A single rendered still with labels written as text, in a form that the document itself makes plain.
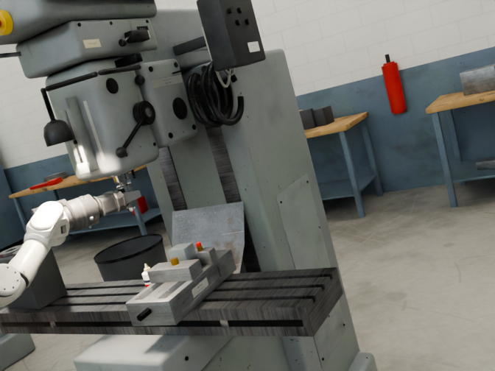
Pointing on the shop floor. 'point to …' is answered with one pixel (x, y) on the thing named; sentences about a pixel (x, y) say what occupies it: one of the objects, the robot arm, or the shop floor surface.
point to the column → (262, 194)
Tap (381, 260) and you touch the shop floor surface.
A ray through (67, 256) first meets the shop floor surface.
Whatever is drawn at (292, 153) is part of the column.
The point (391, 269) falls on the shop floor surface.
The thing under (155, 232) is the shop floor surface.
